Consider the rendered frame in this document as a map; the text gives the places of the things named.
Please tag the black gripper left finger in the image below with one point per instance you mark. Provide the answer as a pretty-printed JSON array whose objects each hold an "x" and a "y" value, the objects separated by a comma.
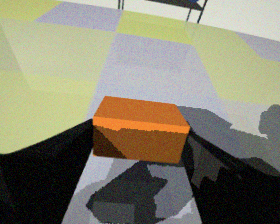
[{"x": 38, "y": 182}]

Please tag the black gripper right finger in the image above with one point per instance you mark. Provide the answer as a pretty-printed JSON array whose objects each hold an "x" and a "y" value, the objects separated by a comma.
[{"x": 226, "y": 190}]

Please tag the orange block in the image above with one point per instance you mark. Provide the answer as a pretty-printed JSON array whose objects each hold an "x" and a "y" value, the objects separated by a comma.
[{"x": 138, "y": 130}]

